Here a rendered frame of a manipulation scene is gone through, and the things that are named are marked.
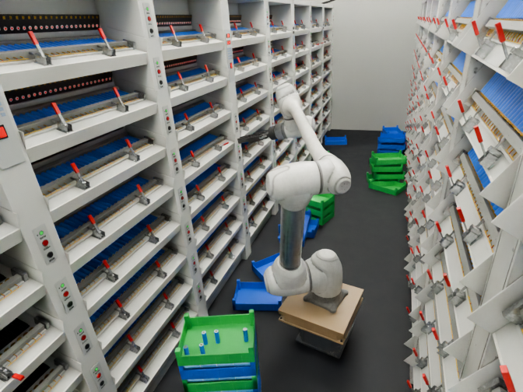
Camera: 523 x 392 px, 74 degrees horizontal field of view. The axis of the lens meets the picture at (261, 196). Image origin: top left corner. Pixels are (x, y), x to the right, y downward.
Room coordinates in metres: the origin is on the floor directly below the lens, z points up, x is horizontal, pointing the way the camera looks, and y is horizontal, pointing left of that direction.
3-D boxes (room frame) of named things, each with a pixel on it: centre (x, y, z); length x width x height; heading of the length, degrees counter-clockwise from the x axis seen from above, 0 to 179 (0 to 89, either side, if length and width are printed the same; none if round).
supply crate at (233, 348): (1.03, 0.22, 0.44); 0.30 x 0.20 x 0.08; 89
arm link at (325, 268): (1.40, -0.29, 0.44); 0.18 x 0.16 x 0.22; 98
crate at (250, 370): (1.03, 0.22, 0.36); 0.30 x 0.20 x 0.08; 89
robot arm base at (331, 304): (1.42, -0.31, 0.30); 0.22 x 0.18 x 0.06; 142
